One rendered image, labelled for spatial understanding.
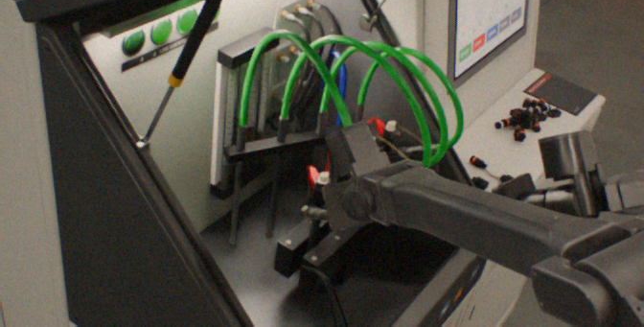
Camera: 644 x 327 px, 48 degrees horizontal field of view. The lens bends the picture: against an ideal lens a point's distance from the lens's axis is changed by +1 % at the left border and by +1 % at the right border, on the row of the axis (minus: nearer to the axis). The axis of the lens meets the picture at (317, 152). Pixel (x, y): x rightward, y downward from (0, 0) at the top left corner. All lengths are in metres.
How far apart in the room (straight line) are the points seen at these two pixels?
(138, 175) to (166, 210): 0.07
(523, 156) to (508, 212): 1.15
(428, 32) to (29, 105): 0.81
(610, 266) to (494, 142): 1.30
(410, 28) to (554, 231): 0.97
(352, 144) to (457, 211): 0.24
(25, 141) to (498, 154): 1.07
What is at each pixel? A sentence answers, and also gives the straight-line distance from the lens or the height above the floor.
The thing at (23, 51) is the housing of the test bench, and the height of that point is 1.38.
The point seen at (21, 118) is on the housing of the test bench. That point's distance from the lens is 1.29.
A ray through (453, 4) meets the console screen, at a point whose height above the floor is 1.32.
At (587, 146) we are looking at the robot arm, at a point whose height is 1.43.
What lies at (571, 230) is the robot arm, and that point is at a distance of 0.62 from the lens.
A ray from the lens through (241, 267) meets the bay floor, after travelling 1.58.
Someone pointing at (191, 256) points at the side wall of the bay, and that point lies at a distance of 1.10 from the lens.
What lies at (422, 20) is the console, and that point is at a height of 1.32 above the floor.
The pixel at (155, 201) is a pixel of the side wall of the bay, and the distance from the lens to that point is 1.09.
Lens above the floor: 1.98
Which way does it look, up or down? 37 degrees down
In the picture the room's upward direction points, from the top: 9 degrees clockwise
